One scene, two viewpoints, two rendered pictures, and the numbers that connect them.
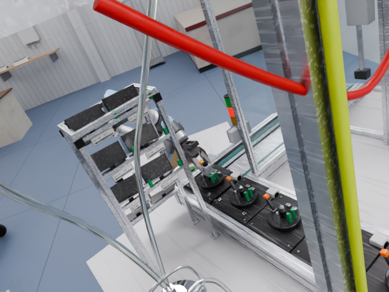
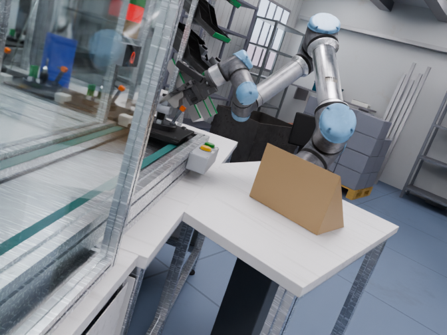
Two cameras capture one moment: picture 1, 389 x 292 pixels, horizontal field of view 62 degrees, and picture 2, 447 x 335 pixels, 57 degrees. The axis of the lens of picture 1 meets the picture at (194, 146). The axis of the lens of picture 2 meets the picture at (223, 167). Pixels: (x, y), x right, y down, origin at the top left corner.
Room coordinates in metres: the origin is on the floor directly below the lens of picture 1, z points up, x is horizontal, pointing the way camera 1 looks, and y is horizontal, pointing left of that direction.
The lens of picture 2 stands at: (2.49, -1.18, 1.31)
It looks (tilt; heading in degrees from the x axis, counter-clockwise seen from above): 15 degrees down; 122
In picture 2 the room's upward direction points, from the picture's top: 18 degrees clockwise
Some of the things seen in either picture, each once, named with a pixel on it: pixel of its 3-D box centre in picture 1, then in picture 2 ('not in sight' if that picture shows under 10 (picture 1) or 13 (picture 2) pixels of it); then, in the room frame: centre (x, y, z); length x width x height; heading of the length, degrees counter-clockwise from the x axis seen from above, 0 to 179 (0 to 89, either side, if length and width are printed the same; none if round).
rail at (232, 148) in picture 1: (231, 154); (171, 167); (1.70, -0.19, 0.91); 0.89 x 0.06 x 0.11; 117
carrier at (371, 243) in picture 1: (337, 238); not in sight; (0.77, -0.35, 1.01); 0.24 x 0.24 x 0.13; 27
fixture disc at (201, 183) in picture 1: (211, 179); (158, 123); (1.44, -0.02, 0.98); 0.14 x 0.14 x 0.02
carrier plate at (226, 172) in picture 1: (212, 182); (157, 127); (1.44, -0.02, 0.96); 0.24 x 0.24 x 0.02; 27
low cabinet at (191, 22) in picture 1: (226, 25); not in sight; (7.56, -1.68, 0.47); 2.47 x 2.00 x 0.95; 178
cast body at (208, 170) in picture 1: (208, 168); (161, 102); (1.43, -0.02, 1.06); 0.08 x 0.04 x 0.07; 27
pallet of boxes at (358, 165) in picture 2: not in sight; (339, 146); (0.70, 4.54, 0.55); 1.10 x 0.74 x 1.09; 177
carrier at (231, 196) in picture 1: (242, 192); not in sight; (1.21, -0.13, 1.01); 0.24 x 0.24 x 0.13; 27
